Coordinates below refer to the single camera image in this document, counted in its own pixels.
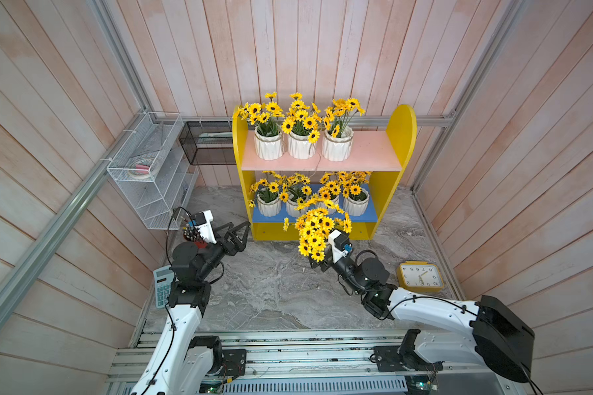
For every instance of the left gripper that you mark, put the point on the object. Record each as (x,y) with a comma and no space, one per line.
(231,249)

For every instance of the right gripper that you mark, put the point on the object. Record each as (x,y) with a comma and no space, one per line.
(329,263)

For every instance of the sunflower pot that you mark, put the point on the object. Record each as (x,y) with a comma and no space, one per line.
(331,184)
(265,120)
(356,196)
(338,139)
(296,190)
(302,125)
(265,194)
(316,224)

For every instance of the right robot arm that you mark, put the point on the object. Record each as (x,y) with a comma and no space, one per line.
(486,332)

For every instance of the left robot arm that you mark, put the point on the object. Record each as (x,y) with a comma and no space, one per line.
(181,359)

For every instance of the red pen holder cup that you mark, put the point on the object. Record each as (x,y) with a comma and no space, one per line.
(191,233)

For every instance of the yellow alarm clock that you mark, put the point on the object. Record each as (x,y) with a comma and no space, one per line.
(421,277)

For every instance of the black mesh basket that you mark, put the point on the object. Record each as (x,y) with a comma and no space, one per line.
(208,143)

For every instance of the light blue calculator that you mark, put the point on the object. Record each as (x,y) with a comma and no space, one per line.
(163,280)

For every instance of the tape roll in rack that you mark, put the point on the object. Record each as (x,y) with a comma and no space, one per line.
(143,168)

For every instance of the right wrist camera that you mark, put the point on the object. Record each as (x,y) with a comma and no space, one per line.
(340,245)

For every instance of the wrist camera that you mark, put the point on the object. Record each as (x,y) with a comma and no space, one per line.
(202,222)
(340,245)

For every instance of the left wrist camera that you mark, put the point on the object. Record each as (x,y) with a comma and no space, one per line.
(202,222)

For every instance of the white wire mesh rack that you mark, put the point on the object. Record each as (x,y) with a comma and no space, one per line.
(156,201)

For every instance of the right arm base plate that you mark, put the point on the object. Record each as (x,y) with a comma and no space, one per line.
(395,359)

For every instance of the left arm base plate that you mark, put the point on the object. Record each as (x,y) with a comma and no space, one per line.
(229,363)

